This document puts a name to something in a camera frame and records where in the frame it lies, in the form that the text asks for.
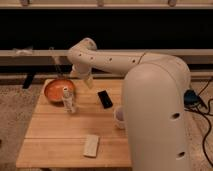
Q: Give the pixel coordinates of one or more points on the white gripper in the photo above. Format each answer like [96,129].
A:
[83,71]

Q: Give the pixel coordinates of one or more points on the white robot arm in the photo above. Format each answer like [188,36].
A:
[152,102]

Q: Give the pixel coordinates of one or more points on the orange ceramic bowl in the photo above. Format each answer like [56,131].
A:
[53,91]

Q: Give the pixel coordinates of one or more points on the black rectangular phone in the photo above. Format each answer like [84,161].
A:
[105,99]

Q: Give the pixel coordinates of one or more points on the white plastic bottle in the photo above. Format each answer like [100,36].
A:
[68,100]

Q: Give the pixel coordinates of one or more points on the white cup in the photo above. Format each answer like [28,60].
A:
[118,117]

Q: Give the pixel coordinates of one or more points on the wooden table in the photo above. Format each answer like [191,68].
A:
[56,139]

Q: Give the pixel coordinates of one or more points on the blue power adapter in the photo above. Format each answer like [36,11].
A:
[191,98]

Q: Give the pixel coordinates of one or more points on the black bracket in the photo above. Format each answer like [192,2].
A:
[28,80]

